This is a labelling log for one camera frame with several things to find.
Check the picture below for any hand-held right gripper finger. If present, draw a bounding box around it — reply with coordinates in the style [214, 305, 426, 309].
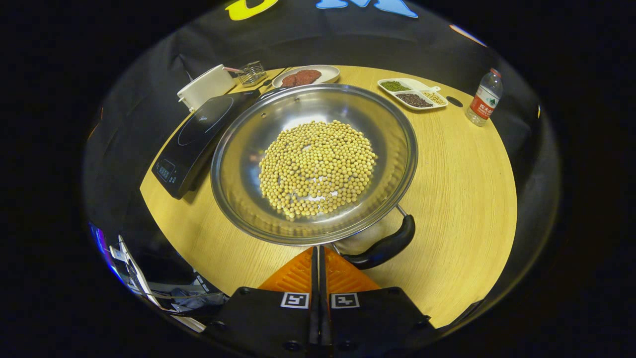
[206, 246, 321, 351]
[319, 246, 433, 351]

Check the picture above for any steel pot with black handle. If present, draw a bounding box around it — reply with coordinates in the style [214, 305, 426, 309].
[210, 83, 419, 270]

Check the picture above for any black induction cooktop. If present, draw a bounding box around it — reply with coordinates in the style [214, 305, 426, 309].
[152, 89, 261, 200]

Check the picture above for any crumpled grey cloth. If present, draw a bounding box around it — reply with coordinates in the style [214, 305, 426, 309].
[171, 291, 229, 313]

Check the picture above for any pile of yellow soybeans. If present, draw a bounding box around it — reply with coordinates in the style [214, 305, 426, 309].
[258, 120, 378, 219]

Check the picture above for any white divided dish with beans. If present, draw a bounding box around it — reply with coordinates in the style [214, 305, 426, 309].
[377, 78, 449, 111]

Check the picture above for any white oval plate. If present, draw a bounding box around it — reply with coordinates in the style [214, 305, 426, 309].
[272, 65, 341, 89]

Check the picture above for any white toaster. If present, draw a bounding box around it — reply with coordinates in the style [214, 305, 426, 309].
[177, 64, 237, 113]

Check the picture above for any clear water bottle red label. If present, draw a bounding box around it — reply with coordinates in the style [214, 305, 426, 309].
[466, 68, 503, 127]

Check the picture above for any black power cable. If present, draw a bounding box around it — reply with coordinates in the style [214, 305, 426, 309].
[261, 67, 289, 94]

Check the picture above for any small wire basket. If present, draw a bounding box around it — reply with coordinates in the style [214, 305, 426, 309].
[224, 61, 268, 86]

